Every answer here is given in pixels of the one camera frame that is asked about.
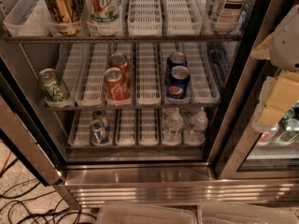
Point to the middle wire fridge shelf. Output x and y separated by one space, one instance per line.
93 107

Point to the clear water bottle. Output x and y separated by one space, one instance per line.
172 130
195 133

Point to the rear blue Pepsi can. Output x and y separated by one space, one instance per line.
175 58

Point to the top wire fridge shelf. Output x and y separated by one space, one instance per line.
120 39

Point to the rear red Coca-Cola can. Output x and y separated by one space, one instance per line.
120 60

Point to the tall gold can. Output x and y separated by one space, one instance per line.
65 14

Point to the rear silver blue can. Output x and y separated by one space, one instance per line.
102 115

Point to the Teas Tea bottle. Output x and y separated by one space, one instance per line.
223 15

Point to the left clear water bottle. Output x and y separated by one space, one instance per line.
172 130

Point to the blue pepsi can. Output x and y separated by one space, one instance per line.
175 58
177 85

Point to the red can behind glass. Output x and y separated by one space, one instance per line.
266 137

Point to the front red Coca-Cola can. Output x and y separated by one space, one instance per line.
115 82

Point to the steel fridge base grille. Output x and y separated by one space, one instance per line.
173 186

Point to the left clear plastic bin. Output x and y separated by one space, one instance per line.
132 213

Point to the open steel fridge door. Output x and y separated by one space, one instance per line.
34 133

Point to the front blue Pepsi can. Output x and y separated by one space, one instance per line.
177 85

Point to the front silver blue can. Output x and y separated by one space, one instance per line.
99 132

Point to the green soda can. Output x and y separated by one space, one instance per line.
53 85

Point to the silver blue can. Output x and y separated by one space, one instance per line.
102 115
99 132

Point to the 7UP bottle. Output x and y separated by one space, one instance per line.
104 11

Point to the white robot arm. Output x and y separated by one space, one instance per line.
284 48

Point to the right clear plastic bin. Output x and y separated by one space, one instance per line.
236 213

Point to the green bottle behind glass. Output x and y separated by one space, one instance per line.
290 123

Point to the red coca-cola can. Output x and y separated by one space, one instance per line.
120 60
115 82

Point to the right clear water bottle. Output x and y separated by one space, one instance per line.
195 133

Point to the clear plastic bin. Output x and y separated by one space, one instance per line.
132 213
236 213

